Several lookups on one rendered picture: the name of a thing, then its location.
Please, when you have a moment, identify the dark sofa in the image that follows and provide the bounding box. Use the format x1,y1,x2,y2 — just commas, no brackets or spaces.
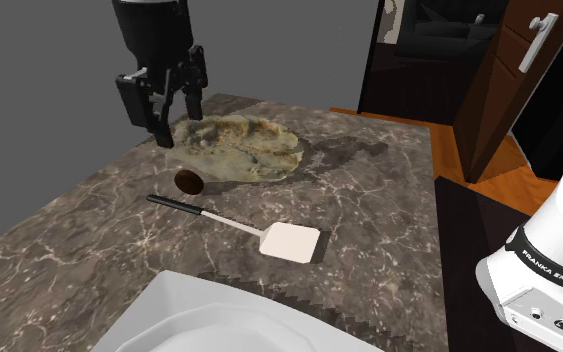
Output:
394,0,508,61

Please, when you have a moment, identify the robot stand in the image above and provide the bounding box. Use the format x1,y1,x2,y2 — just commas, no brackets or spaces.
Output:
434,174,558,352

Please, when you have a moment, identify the white sink basin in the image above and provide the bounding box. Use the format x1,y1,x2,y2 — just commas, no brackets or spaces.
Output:
90,270,386,352

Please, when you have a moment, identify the brown wooden door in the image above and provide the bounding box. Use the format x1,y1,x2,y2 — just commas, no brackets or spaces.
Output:
452,0,563,185

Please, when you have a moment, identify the white spatula with black handle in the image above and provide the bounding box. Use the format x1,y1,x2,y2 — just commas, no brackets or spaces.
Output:
145,193,322,265

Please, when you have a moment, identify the brown egg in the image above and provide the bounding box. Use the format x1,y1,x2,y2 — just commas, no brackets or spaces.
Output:
174,168,205,196

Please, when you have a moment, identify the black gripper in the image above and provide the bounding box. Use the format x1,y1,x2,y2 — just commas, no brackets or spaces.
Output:
111,0,210,149

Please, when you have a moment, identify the pale mottled flatbread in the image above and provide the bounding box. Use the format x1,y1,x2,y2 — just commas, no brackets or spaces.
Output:
167,114,306,184

